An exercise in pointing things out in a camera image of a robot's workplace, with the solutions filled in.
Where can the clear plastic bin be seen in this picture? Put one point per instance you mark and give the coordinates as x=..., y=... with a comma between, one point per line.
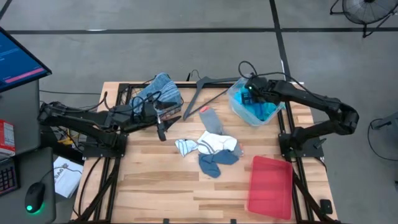
x=242, y=113

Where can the dark blue sock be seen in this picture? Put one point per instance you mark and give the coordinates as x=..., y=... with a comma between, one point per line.
x=209, y=169
x=227, y=158

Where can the white printed paper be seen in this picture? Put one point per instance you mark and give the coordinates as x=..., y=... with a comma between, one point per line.
x=66, y=177

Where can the white sock grey stripes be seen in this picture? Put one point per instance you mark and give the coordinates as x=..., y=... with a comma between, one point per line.
x=217, y=143

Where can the blue striped towel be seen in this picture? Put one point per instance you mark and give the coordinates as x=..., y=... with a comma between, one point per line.
x=166, y=88

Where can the black computer mouse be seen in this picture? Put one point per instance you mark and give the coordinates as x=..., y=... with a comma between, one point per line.
x=34, y=196

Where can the black clothes hanger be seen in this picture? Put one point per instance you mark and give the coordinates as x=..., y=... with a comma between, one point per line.
x=199, y=93

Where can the small black box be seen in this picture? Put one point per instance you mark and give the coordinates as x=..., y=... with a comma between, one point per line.
x=326, y=207

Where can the computer monitor blue screen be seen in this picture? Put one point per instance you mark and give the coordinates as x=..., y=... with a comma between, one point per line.
x=18, y=62

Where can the small white blue-striped sock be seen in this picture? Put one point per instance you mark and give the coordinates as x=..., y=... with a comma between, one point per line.
x=186, y=147

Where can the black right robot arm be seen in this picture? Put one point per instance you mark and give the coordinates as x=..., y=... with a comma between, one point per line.
x=323, y=104

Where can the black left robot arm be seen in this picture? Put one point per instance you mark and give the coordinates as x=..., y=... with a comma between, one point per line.
x=81, y=119

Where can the black floor fan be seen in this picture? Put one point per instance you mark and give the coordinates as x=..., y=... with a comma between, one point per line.
x=367, y=11

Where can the grey desk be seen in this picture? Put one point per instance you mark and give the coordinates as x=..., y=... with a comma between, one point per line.
x=21, y=124

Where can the black keyboard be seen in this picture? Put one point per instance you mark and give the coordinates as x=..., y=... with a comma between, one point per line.
x=7, y=179

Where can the black aluminium table frame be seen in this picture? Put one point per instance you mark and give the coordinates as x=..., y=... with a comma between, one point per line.
x=122, y=87

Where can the grey sock orange toe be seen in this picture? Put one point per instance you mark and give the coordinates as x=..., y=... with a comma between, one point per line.
x=211, y=121
x=239, y=151

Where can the turquoise cloth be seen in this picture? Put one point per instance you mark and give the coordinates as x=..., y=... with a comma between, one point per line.
x=262, y=110

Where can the red white box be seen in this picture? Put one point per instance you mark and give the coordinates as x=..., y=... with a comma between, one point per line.
x=6, y=137

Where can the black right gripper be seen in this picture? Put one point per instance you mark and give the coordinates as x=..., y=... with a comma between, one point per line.
x=259, y=88

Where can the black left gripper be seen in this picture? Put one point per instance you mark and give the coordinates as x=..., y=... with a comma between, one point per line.
x=146, y=115

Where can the red plastic lid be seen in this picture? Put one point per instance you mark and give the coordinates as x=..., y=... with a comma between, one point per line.
x=270, y=186

